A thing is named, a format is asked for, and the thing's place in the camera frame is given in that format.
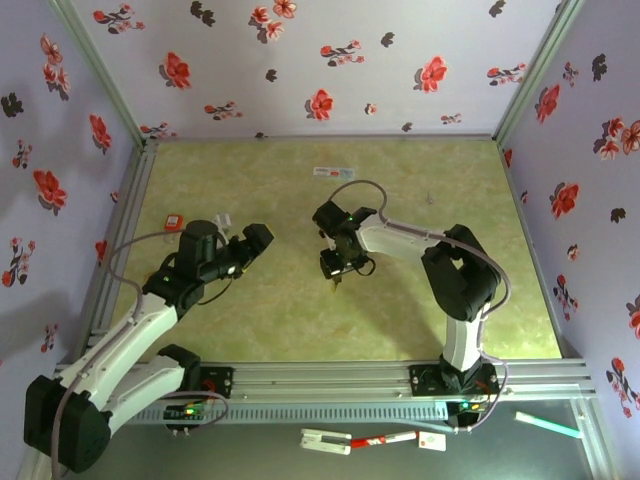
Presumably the white printed label sticker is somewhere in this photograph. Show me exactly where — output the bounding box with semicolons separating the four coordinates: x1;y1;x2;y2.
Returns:
312;166;357;180

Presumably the green-lit left circuit board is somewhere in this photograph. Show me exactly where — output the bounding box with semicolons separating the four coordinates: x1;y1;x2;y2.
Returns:
163;403;210;422

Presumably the green-lit circuit board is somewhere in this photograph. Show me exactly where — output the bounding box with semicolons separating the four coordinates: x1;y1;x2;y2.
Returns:
163;403;210;422
446;398;490;417

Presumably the white plastic clip holder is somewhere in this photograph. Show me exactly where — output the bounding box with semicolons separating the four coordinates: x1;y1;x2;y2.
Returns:
299;427;353;456

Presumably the red and white pen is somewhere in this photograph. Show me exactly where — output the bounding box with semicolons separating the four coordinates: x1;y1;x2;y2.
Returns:
349;432;419;450

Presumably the green-lit right circuit board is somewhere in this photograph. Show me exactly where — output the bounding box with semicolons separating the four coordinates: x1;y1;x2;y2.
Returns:
446;398;490;417

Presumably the white card with red logo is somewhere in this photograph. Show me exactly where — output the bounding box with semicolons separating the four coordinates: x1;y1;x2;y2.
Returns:
417;432;447;453

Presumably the white and teal stick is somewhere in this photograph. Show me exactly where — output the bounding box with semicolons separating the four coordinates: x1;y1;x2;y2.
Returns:
514;411;584;441

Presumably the thin aluminium table edge rail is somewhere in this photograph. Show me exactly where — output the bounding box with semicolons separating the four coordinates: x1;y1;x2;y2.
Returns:
149;132;501;144

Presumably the aluminium table side rail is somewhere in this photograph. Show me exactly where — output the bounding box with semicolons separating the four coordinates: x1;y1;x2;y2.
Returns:
498;139;586;361
87;139;159;364

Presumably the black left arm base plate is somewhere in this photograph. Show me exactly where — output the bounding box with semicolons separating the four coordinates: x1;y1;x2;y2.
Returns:
197;366;235;401

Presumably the grey slotted cable duct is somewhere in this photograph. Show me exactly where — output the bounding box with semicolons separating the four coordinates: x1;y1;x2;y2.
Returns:
132;401;450;425

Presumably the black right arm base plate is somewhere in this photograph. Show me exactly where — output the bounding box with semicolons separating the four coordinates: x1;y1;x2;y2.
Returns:
408;363;501;401

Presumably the grey left board cable loop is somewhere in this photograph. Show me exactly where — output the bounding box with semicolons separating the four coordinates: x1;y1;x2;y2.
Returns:
169;391;230;437

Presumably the grey board cable loop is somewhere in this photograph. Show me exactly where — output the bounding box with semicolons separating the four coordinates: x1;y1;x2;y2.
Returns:
169;391;230;437
449;349;510;434

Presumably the grey right board cable loop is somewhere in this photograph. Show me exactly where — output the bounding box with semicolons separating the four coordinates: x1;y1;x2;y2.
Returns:
449;349;510;434

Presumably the aluminium upright frame post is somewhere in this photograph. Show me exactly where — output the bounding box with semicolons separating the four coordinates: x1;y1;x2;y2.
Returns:
47;0;151;151
492;0;587;144

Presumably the grey left arm cable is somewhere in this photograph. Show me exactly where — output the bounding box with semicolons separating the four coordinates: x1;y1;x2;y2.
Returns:
49;230;226;480

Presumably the lower aluminium frame bar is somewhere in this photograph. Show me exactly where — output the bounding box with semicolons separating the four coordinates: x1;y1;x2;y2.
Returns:
572;395;619;480

